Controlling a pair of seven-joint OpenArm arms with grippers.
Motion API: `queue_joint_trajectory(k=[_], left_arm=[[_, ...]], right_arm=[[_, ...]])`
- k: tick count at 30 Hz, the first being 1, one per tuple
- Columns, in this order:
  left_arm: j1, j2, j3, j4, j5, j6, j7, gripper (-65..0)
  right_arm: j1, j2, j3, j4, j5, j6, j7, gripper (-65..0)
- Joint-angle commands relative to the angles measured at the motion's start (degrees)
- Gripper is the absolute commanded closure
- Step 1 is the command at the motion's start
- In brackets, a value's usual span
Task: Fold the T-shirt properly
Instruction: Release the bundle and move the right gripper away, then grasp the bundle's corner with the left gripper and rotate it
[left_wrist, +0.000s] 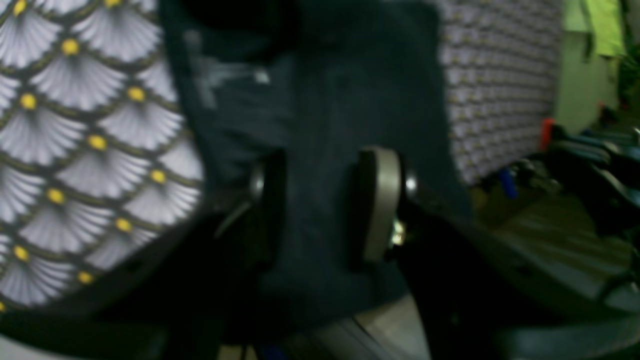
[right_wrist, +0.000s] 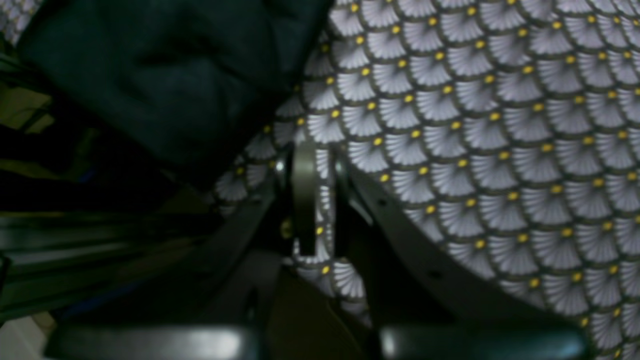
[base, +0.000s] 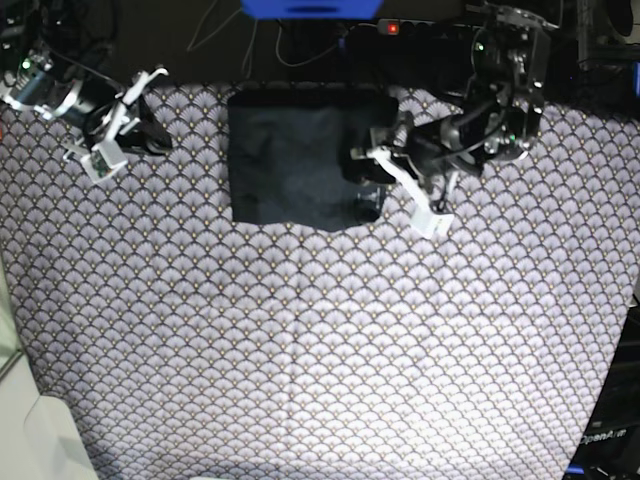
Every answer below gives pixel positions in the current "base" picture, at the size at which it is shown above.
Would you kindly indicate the black OpenArm base box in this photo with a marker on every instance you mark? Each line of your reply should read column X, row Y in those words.
column 609, row 447

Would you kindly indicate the white cabinet corner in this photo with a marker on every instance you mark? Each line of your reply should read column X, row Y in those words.
column 39, row 437

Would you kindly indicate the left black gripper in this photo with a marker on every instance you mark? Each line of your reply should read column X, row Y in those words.
column 422, row 159

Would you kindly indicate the dark navy T-shirt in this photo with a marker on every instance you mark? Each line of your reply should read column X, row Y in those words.
column 289, row 156

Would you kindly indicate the fan-patterned grey tablecloth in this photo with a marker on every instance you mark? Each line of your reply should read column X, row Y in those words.
column 187, row 344

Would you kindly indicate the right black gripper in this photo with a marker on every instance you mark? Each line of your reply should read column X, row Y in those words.
column 147, row 136

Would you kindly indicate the black power strip red switch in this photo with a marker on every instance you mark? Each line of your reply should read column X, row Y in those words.
column 393, row 27

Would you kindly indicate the blue clamp far right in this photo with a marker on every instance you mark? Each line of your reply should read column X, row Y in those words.
column 632, row 101

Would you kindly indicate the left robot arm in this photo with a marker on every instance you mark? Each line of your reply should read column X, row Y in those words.
column 500, row 115

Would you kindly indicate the blue box at top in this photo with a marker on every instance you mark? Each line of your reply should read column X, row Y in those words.
column 311, row 9

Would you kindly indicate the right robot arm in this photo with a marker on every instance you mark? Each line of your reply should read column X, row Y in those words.
column 40, row 79

